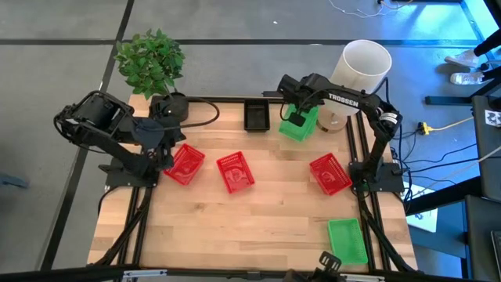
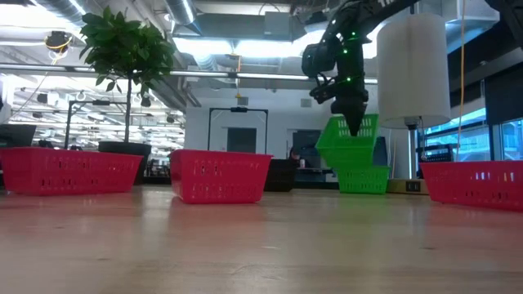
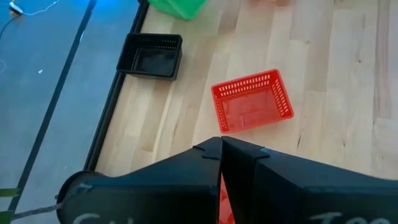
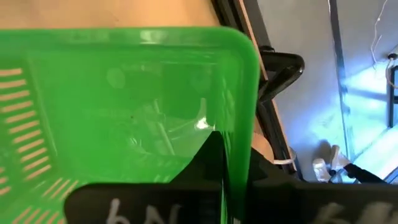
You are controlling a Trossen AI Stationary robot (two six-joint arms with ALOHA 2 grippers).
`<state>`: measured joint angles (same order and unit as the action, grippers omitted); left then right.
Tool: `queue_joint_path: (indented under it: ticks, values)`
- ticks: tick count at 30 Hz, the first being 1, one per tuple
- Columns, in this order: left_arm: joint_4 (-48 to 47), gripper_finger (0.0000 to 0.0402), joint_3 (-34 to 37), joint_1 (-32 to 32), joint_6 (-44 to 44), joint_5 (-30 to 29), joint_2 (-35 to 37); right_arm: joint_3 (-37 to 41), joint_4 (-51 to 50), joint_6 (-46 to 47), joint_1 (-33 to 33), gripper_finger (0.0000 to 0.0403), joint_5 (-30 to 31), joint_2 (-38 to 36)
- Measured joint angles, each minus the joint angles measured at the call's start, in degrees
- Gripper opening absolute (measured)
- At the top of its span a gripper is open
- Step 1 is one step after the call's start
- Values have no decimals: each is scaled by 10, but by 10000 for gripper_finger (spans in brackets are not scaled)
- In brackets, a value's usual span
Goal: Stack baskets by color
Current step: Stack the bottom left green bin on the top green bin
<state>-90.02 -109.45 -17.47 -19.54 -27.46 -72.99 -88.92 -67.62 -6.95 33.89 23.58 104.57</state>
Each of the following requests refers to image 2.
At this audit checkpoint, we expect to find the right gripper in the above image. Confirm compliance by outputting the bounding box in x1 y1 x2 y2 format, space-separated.
329 83 369 137

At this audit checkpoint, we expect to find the black slotted plastic basket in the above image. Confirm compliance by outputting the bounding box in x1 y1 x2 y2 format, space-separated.
264 167 297 193
264 158 298 172

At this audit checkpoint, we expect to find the red slotted plastic basket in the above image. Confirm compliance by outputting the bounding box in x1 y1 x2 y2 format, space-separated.
420 160 523 213
169 149 274 205
0 146 144 196

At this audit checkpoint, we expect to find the yellow hanging cable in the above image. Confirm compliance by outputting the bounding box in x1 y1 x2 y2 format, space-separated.
456 0 467 163

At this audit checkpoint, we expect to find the white cylindrical lamp shade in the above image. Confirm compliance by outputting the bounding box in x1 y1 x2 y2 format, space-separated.
376 11 452 130

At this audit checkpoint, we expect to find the green slotted plastic basket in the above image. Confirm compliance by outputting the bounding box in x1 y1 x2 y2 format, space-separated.
335 164 391 195
315 114 380 169

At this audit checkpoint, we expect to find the person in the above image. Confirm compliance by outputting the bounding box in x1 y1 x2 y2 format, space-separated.
287 145 303 169

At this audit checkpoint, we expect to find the black metal frame station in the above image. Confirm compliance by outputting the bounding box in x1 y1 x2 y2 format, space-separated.
64 99 123 150
207 106 270 155

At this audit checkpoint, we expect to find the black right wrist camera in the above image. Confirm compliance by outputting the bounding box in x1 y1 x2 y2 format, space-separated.
309 79 340 105

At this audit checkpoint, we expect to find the black ceiling-hung device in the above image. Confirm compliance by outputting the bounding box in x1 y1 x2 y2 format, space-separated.
43 29 74 55

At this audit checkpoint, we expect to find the black monitor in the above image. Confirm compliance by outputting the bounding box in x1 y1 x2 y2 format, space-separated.
0 123 38 149

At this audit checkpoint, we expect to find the black mesh crate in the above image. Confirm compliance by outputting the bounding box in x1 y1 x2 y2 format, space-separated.
415 144 455 164

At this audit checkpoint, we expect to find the dark blue chair back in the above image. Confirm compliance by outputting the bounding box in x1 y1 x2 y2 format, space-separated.
372 136 389 167

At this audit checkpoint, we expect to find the green leafy indoor tree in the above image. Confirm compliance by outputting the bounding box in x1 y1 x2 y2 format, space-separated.
78 6 177 144

